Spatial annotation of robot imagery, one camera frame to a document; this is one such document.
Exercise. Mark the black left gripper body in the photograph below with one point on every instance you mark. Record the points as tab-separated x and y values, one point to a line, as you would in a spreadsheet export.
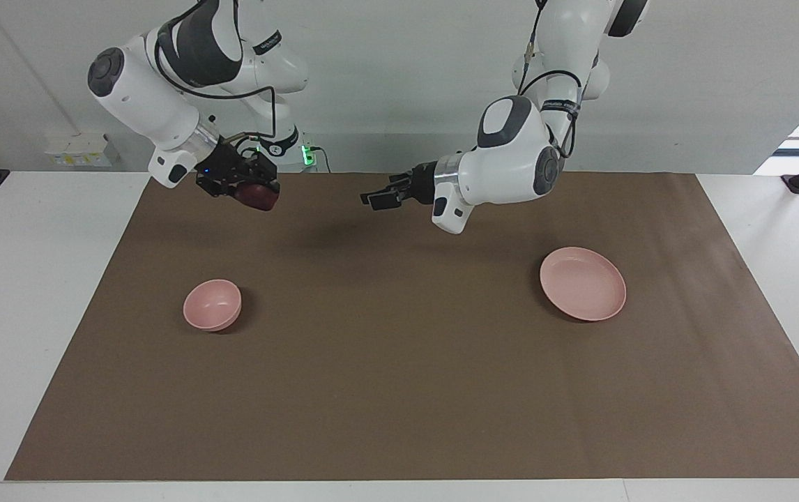
424	183

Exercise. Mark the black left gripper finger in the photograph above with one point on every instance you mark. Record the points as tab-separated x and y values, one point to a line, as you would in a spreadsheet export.
401	178
385	199

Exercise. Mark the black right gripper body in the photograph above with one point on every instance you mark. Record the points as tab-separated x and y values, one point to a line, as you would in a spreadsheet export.
229	171

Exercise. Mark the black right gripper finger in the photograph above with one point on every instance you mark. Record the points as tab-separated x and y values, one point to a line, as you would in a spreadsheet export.
230	192
270	176

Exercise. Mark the dark red apple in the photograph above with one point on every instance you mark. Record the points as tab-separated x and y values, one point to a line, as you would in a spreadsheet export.
259	196

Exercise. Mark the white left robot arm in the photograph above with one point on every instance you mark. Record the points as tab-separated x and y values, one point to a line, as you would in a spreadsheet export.
511	160

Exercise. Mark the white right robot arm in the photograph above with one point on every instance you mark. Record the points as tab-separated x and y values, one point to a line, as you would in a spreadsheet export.
148	90

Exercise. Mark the pink round bowl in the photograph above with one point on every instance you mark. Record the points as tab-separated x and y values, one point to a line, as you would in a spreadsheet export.
211	303

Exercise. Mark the pink round plate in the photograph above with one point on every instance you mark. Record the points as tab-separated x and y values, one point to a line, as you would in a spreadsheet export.
584	282

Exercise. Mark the green lit power strip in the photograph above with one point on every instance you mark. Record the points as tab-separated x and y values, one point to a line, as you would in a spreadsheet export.
308	153

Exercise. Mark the brown table mat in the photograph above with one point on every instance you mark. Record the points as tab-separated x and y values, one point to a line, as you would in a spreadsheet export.
406	383

